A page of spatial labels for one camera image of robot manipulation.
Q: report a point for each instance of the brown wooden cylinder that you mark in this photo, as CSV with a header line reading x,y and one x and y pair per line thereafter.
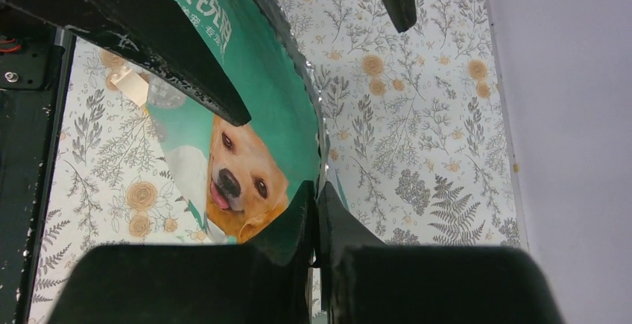
x,y
131,84

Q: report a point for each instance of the green dog food bag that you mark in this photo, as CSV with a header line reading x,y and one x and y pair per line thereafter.
x,y
239,174

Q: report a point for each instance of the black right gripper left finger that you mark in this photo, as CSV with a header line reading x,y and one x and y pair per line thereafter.
x,y
260,281

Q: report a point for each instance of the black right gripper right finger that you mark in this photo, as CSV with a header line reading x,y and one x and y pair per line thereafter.
x,y
365,280

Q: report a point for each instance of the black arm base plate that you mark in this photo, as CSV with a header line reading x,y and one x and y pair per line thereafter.
x,y
35,63

